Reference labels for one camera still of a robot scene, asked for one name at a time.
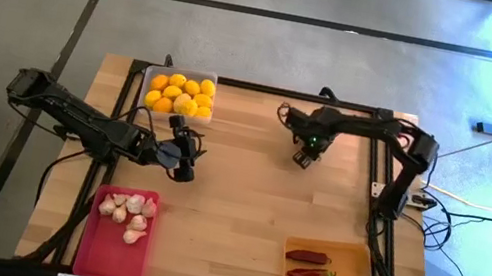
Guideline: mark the black frame hook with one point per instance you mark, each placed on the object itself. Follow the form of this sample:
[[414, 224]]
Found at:
[[330, 93], [168, 62]]

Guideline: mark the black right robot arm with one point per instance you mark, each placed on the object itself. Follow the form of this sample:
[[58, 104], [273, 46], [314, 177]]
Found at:
[[370, 126]]

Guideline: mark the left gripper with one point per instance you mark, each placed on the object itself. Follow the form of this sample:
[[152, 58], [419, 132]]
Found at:
[[185, 152]]

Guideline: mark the pale yellow lemon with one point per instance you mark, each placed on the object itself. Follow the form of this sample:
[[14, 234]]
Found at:
[[180, 101]]

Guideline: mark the pink plastic tray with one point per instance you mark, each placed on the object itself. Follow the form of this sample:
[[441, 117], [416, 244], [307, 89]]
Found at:
[[111, 256]]

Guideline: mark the dark red chili pepper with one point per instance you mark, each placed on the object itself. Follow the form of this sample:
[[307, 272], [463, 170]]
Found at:
[[307, 256]]

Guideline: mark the clear plastic container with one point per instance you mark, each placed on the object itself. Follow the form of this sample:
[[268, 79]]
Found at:
[[173, 117]]

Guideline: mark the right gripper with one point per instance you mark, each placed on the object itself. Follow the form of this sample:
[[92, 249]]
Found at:
[[316, 145]]

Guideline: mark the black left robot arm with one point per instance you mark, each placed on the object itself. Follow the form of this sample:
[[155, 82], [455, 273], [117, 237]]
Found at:
[[77, 113]]

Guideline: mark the silver corner bracket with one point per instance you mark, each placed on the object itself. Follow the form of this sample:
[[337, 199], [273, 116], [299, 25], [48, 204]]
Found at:
[[376, 189]]

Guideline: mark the orange-tinted lemon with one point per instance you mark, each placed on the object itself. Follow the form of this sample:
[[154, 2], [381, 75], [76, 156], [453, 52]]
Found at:
[[159, 82], [163, 105]]

